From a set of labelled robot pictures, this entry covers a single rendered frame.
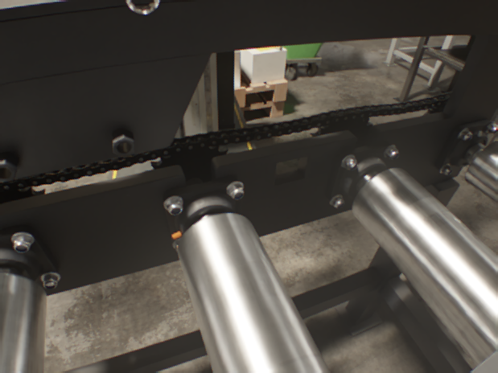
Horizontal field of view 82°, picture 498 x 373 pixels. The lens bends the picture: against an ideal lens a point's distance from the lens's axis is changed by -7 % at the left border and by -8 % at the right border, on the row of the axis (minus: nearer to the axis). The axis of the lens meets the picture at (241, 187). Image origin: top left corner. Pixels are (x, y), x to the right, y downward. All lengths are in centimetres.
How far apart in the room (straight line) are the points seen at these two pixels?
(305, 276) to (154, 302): 66
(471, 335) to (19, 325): 52
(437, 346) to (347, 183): 66
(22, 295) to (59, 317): 107
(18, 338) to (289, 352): 28
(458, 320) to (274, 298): 24
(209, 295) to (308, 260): 117
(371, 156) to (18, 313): 56
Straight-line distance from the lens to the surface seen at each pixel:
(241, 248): 38
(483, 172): 74
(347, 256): 158
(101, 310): 145
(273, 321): 34
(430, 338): 110
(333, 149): 54
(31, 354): 42
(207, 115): 146
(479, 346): 47
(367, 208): 52
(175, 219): 48
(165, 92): 37
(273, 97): 238
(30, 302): 45
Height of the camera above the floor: 122
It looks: 43 degrees down
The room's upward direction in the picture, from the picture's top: 2 degrees clockwise
